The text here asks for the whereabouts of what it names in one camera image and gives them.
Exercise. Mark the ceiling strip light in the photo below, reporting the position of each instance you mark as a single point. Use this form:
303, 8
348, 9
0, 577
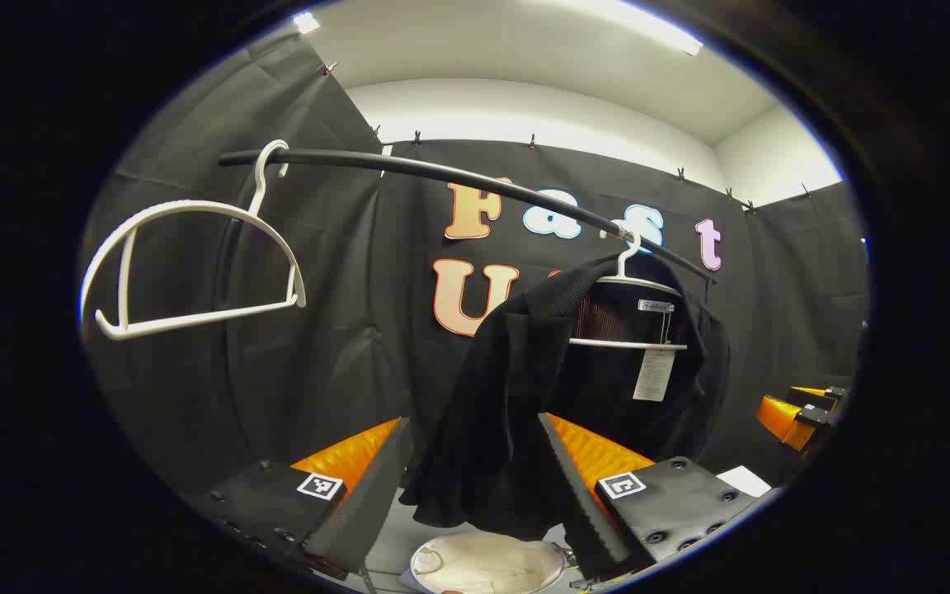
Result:
306, 22

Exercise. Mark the white plastic clothes hanger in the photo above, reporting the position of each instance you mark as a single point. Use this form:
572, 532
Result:
195, 205
630, 256

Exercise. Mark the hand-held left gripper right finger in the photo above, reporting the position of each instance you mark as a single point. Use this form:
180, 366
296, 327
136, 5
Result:
578, 511

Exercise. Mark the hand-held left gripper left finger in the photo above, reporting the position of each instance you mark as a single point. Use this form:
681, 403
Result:
364, 511

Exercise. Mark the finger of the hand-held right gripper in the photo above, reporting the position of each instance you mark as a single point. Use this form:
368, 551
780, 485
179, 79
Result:
813, 390
780, 421

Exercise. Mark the black backdrop cloth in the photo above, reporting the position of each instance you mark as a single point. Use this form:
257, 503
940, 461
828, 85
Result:
318, 330

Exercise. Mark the black knitted garment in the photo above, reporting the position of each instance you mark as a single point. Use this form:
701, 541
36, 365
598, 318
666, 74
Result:
508, 396

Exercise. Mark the black metal clothes rack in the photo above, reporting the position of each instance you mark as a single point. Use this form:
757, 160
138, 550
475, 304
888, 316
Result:
442, 173

